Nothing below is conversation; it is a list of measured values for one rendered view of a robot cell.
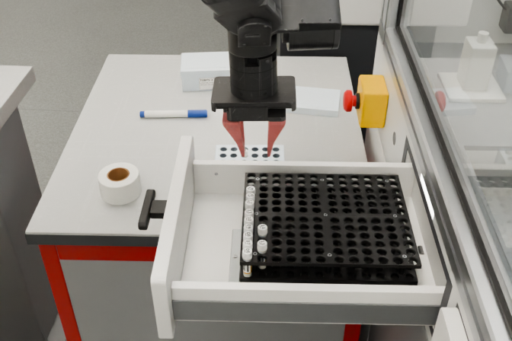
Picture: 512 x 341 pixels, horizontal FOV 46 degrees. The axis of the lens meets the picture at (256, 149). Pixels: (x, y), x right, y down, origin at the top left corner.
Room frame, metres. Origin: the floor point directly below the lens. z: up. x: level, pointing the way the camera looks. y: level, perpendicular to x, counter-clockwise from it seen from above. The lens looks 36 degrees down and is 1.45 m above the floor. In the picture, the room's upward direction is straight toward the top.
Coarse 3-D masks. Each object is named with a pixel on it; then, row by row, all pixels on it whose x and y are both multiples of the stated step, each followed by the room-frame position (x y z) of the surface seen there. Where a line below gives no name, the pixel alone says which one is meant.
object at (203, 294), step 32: (224, 160) 0.73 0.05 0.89; (224, 192) 0.72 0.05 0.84; (416, 192) 0.69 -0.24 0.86; (192, 224) 0.65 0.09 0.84; (224, 224) 0.65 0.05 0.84; (416, 224) 0.65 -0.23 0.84; (192, 256) 0.59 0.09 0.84; (224, 256) 0.59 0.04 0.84; (192, 288) 0.48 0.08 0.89; (224, 288) 0.48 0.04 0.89; (256, 288) 0.48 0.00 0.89; (288, 288) 0.48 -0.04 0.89; (320, 288) 0.48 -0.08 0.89; (352, 288) 0.48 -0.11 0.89; (384, 288) 0.48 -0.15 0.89; (416, 288) 0.48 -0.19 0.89; (192, 320) 0.48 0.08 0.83; (224, 320) 0.48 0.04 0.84; (256, 320) 0.48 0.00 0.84; (288, 320) 0.48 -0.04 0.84; (320, 320) 0.48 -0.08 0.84; (352, 320) 0.47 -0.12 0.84; (384, 320) 0.47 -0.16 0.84; (416, 320) 0.47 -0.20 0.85
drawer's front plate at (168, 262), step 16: (192, 144) 0.74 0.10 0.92; (176, 160) 0.69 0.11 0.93; (192, 160) 0.73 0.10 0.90; (176, 176) 0.65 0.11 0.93; (192, 176) 0.71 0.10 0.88; (176, 192) 0.62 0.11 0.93; (192, 192) 0.70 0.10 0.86; (176, 208) 0.59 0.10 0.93; (192, 208) 0.69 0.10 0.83; (176, 224) 0.56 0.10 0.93; (160, 240) 0.53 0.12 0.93; (176, 240) 0.55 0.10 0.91; (160, 256) 0.50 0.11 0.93; (176, 256) 0.54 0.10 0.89; (160, 272) 0.48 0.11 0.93; (176, 272) 0.53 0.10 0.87; (160, 288) 0.46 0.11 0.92; (160, 304) 0.46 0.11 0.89; (160, 320) 0.46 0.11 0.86; (160, 336) 0.46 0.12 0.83
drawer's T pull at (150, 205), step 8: (152, 192) 0.64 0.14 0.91; (144, 200) 0.62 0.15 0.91; (152, 200) 0.62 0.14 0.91; (160, 200) 0.62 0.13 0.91; (144, 208) 0.60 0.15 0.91; (152, 208) 0.60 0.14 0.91; (160, 208) 0.60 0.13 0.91; (144, 216) 0.59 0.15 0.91; (152, 216) 0.60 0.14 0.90; (160, 216) 0.59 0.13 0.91; (144, 224) 0.57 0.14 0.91
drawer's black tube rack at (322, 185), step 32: (288, 192) 0.65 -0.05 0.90; (320, 192) 0.65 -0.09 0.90; (352, 192) 0.65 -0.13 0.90; (384, 192) 0.67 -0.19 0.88; (256, 224) 0.59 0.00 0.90; (288, 224) 0.59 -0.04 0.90; (320, 224) 0.59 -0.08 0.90; (352, 224) 0.59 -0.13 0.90; (384, 224) 0.59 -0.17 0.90; (256, 256) 0.53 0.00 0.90; (288, 256) 0.53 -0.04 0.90; (320, 256) 0.53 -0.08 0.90; (352, 256) 0.53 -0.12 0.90; (384, 256) 0.53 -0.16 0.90; (416, 256) 0.53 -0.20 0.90
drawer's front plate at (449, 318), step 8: (440, 312) 0.43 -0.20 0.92; (448, 312) 0.42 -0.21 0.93; (456, 312) 0.42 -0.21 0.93; (440, 320) 0.42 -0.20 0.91; (448, 320) 0.41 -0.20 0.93; (456, 320) 0.41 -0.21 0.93; (440, 328) 0.41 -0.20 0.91; (448, 328) 0.40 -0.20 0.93; (456, 328) 0.40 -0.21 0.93; (432, 336) 0.43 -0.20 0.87; (440, 336) 0.41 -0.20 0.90; (448, 336) 0.39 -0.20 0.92; (456, 336) 0.39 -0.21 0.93; (464, 336) 0.39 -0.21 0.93
